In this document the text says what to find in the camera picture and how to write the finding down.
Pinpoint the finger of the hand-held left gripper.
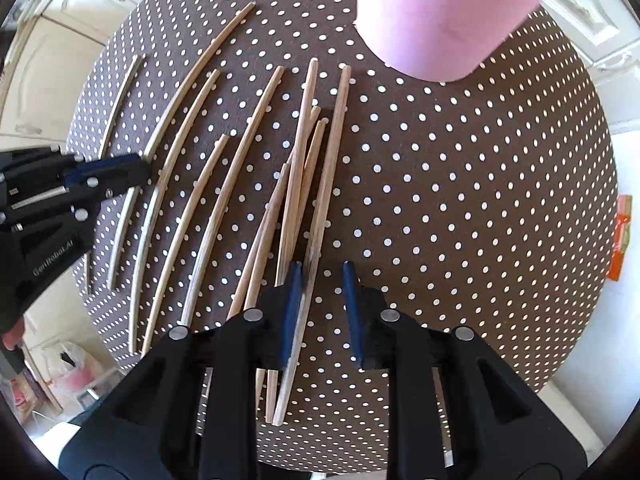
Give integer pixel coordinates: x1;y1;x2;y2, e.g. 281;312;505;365
0;147;152;182
0;171;152;235

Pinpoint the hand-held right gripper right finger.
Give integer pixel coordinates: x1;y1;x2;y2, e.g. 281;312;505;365
341;261;587;480

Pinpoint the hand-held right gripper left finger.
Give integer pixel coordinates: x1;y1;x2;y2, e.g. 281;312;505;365
59;261;304;480

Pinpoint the bunch of wooden chopsticks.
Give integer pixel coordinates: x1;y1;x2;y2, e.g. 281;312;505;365
82;54;331;428

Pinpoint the person's left hand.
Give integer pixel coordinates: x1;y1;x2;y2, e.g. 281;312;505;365
0;290;26;353

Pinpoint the white plastic bag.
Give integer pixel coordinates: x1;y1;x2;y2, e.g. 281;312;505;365
45;342;118;401

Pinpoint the pink cup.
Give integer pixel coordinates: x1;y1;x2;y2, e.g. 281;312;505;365
352;0;573;82

